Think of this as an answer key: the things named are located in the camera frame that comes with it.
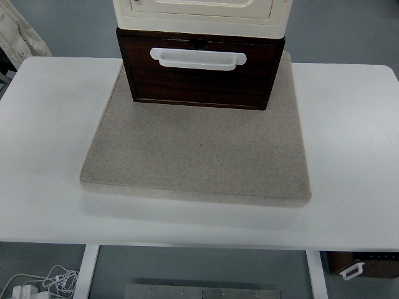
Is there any white power adapter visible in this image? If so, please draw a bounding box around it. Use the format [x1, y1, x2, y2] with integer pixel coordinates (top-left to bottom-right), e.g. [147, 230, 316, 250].
[11, 285, 38, 299]

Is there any white cable bundle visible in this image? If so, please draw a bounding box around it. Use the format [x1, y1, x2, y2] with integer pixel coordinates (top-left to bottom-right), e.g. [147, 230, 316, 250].
[0, 265, 80, 299]

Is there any white drawer handle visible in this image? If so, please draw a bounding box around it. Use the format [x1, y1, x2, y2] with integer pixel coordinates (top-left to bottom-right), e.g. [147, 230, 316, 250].
[150, 47, 247, 71]

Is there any white table leg right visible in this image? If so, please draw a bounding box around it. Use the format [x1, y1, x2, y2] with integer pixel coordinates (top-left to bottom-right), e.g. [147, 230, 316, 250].
[306, 250, 329, 299]

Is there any white table leg left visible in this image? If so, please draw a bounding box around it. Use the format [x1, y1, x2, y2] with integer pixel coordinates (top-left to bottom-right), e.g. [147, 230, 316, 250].
[73, 244, 100, 299]

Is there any white handle on box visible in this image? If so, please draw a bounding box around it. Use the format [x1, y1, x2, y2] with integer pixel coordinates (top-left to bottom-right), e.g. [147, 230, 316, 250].
[339, 262, 365, 280]

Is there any dark wooden drawer housing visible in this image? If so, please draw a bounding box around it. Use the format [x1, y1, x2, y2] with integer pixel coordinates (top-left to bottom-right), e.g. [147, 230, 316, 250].
[115, 26, 286, 112]

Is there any cream upper cabinet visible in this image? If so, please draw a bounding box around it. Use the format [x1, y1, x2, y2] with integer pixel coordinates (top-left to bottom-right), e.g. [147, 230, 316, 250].
[113, 0, 293, 39]

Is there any brown box under table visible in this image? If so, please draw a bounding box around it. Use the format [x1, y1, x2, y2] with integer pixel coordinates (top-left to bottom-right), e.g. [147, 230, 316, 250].
[326, 251, 398, 278]

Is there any white table leg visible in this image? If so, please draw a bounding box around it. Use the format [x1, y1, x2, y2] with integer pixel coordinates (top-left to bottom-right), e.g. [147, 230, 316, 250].
[306, 250, 329, 299]
[73, 244, 100, 299]

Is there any beige foam mat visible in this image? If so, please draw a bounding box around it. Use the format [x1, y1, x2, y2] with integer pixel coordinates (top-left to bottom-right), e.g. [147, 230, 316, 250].
[80, 52, 312, 207]

